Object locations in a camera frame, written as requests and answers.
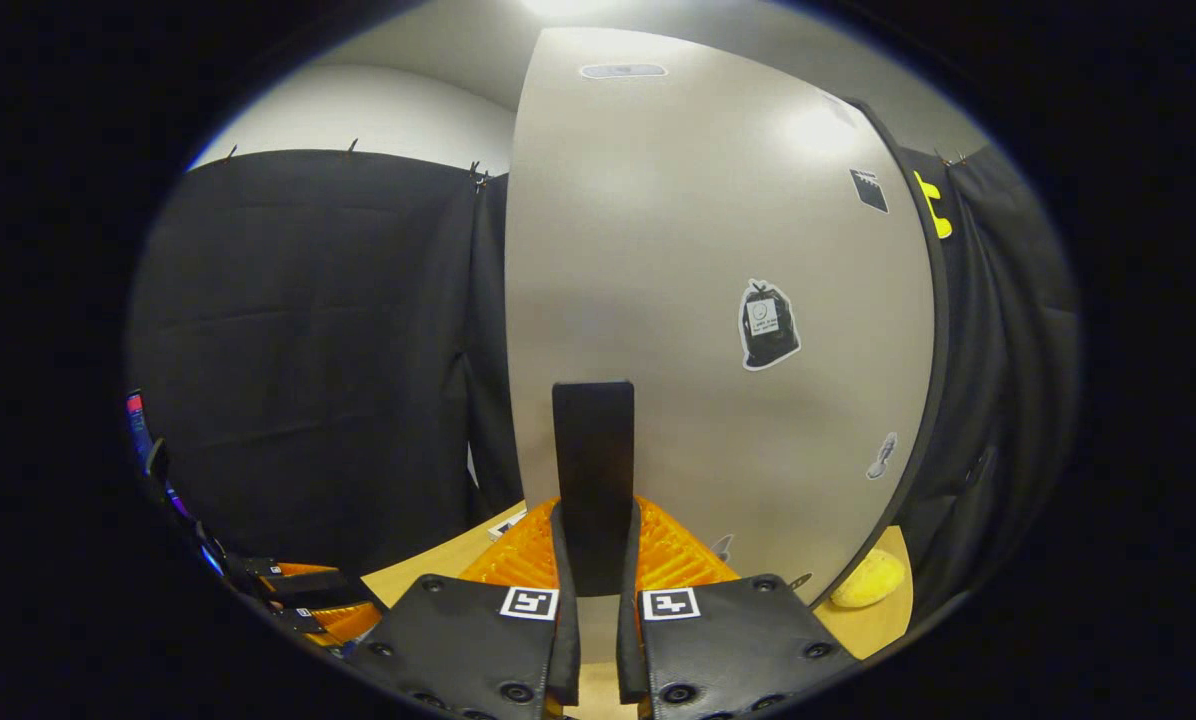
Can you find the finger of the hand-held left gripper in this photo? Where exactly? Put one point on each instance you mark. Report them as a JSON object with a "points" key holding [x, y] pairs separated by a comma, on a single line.
{"points": [[308, 588], [338, 622]]}

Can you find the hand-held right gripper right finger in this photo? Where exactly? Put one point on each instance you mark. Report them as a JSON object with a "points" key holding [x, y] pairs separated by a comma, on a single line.
{"points": [[630, 650]]}

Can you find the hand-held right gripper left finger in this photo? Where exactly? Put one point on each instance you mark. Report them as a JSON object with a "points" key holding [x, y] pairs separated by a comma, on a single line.
{"points": [[566, 650]]}

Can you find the dark cover book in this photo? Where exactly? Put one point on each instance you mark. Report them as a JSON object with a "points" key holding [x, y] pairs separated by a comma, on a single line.
{"points": [[506, 525]]}

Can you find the black backdrop cloth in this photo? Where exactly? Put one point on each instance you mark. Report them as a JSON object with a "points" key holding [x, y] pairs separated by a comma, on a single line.
{"points": [[308, 350]]}

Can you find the yellow rounded object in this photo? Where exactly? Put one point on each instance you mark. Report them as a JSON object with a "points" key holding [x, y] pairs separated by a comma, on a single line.
{"points": [[868, 580]]}

